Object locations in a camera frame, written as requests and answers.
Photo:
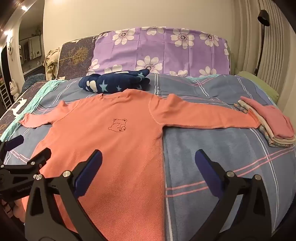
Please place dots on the white ladder rack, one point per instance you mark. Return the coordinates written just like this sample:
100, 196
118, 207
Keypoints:
5, 97

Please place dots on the dark tree-print cushion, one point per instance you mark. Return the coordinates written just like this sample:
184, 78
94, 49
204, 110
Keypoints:
74, 55

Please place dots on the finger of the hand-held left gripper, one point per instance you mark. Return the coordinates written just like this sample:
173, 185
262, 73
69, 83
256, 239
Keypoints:
41, 157
13, 141

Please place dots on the cream folded garment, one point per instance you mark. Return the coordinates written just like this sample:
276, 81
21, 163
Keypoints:
262, 120

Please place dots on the cream crumpled garment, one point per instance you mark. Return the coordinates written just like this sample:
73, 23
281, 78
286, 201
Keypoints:
52, 67

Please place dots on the floral folded garment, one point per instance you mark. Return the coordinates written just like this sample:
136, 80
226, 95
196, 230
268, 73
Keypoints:
240, 107

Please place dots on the white pleated curtain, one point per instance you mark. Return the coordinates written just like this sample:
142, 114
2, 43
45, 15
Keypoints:
279, 46

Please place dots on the purple floral pillow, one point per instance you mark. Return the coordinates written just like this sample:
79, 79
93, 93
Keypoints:
161, 51

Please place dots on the teal knitted blanket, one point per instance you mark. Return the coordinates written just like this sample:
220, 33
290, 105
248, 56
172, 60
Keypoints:
46, 89

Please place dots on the pink folded garment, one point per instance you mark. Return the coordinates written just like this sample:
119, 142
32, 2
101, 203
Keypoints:
275, 118

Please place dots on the dark sheet with white prints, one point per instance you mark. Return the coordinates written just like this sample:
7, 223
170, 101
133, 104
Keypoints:
20, 104

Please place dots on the navy star-print folded garment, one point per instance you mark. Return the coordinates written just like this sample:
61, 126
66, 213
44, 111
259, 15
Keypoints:
111, 83

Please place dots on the green cloth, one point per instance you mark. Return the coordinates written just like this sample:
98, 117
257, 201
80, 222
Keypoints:
261, 83

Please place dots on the grey-blue knitted throw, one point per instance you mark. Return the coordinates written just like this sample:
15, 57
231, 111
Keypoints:
33, 78

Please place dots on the blue plaid blanket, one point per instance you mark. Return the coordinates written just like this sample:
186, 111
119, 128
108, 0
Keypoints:
208, 139

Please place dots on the salmon long-sleeve bear shirt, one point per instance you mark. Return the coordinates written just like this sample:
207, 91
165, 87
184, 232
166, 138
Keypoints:
104, 139

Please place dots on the white cat figurine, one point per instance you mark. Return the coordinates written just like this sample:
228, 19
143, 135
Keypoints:
14, 89

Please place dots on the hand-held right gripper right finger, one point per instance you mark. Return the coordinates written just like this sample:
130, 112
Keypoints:
205, 169

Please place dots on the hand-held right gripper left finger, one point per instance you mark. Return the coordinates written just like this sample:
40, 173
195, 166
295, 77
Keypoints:
92, 166

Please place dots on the black floor lamp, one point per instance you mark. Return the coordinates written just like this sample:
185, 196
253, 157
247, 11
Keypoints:
263, 17

